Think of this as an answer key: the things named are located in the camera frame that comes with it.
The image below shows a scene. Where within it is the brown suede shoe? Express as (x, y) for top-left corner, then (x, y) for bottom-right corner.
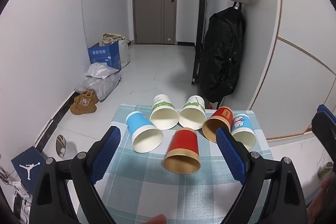
(74, 89), (99, 105)
(70, 101), (97, 115)

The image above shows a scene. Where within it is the light blue cartoon paper cup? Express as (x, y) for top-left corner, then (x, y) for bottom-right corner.
(230, 114), (257, 150)

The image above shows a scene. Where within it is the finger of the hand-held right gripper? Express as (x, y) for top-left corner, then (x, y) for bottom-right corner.
(311, 105), (336, 162)

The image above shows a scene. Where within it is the round mirror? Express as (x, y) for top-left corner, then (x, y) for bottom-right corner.
(56, 134), (69, 159)

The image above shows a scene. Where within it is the person's right hand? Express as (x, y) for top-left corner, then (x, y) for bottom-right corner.
(307, 176), (333, 224)

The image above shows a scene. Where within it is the plain red paper cup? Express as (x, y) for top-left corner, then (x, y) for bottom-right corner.
(162, 127), (201, 174)

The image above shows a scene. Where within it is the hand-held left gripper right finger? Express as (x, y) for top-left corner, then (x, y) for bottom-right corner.
(216, 127), (307, 224)

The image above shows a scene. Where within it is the large grey plastic parcel bag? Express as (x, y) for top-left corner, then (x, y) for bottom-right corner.
(75, 74), (122, 100)

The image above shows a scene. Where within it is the white green-print paper cup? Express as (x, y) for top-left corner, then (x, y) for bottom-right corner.
(179, 95), (207, 130)
(150, 94), (179, 130)

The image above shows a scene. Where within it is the blue shoe box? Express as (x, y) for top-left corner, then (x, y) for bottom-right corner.
(11, 147), (49, 189)

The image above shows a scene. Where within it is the black backpack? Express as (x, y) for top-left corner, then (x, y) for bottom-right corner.
(198, 2), (247, 104)

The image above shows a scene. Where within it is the beige tote bag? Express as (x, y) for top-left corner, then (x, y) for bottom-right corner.
(102, 33), (131, 68)

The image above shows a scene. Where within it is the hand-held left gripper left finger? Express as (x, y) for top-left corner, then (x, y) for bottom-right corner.
(29, 126), (121, 224)

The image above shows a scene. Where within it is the white power strip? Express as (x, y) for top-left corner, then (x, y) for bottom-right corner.
(8, 179), (30, 199)

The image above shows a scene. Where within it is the blue cardboard box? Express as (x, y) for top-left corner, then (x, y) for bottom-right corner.
(88, 40), (122, 72)

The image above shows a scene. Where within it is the person's left hand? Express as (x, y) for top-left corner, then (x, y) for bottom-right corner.
(143, 215), (167, 224)

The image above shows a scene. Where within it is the blue checked tablecloth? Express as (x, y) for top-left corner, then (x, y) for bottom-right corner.
(101, 103), (273, 224)

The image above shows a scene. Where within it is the small grey plastic parcel bag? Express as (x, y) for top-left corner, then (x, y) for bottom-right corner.
(85, 63), (118, 80)

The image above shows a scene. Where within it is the black coat rack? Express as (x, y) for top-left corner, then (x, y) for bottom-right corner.
(192, 0), (210, 85)

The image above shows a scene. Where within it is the red paper cup yellow label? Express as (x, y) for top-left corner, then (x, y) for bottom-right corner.
(202, 106), (234, 143)

